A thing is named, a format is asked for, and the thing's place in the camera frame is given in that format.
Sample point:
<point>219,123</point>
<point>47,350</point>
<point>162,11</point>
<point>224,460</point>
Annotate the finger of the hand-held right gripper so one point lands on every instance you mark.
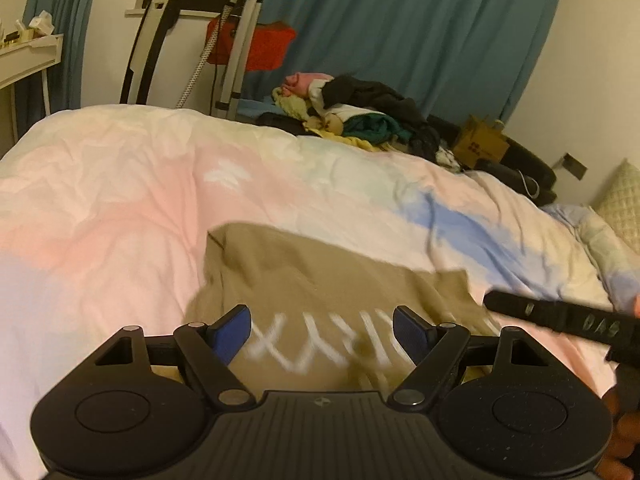
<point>550,312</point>

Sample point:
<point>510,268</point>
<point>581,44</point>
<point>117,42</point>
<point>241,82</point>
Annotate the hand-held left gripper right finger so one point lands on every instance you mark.
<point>412,329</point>

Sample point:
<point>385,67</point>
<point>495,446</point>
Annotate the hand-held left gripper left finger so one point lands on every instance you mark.
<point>232,329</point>

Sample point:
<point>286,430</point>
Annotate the beige t-shirt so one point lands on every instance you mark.
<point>320,280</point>

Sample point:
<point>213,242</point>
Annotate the pile of mixed clothes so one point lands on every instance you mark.
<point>365,110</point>

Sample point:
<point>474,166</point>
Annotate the person's right hand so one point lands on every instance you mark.
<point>625,435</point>

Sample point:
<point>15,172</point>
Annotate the pastel pillow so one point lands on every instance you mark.
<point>600,250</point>

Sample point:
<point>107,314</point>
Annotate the quilted cream cushion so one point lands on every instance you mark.
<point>622,200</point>

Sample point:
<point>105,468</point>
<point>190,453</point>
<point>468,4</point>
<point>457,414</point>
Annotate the black sofa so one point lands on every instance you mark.
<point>530,167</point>

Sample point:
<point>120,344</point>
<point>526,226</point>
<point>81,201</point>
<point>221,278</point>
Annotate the white patterned cloth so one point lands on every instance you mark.
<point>447,157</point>

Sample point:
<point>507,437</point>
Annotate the pastel duvet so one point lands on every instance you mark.
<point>125,185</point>

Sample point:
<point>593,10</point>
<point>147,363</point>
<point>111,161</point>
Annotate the yellow paper bag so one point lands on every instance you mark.
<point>480,142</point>

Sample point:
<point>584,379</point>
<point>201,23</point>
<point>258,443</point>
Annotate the blue cloth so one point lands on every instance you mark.
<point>255,109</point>

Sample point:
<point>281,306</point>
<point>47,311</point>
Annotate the red hanging garment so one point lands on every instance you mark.
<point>272,45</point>

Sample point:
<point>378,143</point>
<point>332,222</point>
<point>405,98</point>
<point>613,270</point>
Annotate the exercise bike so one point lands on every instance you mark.
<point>240,35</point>

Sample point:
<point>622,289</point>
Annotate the wide blue curtain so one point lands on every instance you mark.
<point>400,25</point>

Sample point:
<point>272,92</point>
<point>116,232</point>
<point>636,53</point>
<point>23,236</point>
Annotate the white vanity desk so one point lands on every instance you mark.
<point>25,57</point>

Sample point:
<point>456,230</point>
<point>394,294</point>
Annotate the narrow blue curtain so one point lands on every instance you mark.
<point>55,35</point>

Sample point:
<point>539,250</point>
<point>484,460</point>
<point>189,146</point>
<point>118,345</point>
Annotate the tissue box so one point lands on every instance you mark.
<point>41,22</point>

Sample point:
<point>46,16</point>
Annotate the black wall outlet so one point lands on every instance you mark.
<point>574,165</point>

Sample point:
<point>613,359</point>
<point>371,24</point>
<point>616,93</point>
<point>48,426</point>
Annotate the white black folded frame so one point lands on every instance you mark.
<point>145,50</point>

